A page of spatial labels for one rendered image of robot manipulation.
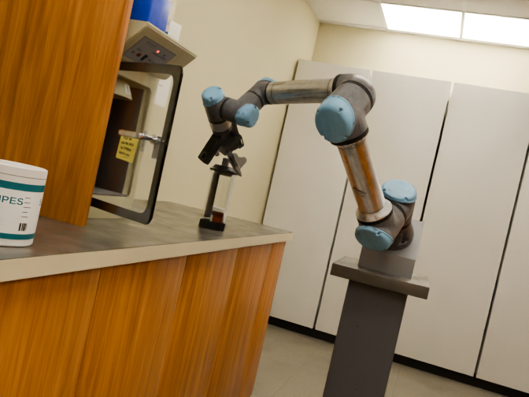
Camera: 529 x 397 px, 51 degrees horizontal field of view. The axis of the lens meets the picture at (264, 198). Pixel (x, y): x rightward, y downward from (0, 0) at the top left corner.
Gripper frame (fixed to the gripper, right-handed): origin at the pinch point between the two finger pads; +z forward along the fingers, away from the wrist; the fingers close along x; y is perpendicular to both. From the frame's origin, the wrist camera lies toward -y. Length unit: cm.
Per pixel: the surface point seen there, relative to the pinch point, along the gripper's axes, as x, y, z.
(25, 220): -48, -65, -75
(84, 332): -53, -69, -42
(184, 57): 7.1, -0.4, -46.9
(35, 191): -46, -60, -78
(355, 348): -72, -6, 31
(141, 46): 1, -14, -62
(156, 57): 5, -10, -54
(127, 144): -21, -35, -54
